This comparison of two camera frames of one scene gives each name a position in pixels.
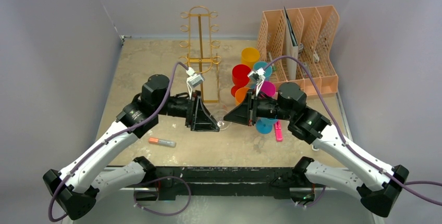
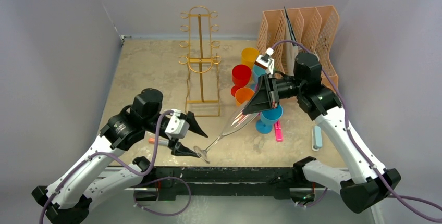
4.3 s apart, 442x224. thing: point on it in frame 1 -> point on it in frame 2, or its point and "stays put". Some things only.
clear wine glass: x=218 y=110 -> x=237 y=122
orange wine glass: x=240 y=95 stays put
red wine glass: x=240 y=79 stays put
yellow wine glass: x=249 y=56 stays put
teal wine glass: x=265 y=126 stays put
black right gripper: x=253 y=108 -> x=271 y=91
